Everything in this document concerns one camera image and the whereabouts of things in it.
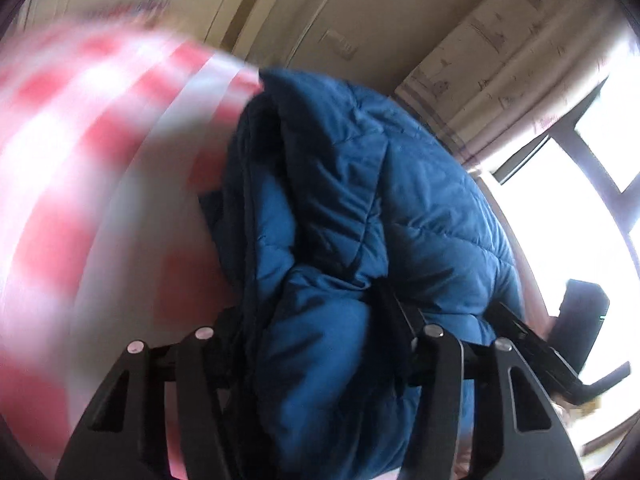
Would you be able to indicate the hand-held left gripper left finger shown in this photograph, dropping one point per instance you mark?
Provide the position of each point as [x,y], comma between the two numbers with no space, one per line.
[200,365]

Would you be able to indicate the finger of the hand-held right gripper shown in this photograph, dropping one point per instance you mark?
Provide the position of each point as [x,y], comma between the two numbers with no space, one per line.
[540,350]

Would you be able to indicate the white bed headboard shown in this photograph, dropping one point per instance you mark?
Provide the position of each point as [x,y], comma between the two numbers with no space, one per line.
[255,5]

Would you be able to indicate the printed curtain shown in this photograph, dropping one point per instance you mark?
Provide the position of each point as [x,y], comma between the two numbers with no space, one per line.
[505,50]

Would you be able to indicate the blue puffer jacket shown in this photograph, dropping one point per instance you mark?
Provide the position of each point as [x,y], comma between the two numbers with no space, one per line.
[340,210]

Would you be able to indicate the pink checked blanket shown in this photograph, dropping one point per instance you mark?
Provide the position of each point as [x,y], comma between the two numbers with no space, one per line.
[100,185]

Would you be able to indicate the window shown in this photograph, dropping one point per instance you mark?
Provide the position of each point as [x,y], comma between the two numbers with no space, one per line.
[575,220]

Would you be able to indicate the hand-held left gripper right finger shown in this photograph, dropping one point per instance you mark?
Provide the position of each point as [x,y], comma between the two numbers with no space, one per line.
[442,365]

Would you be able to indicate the beige wall socket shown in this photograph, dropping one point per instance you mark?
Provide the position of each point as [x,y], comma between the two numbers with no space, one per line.
[341,43]

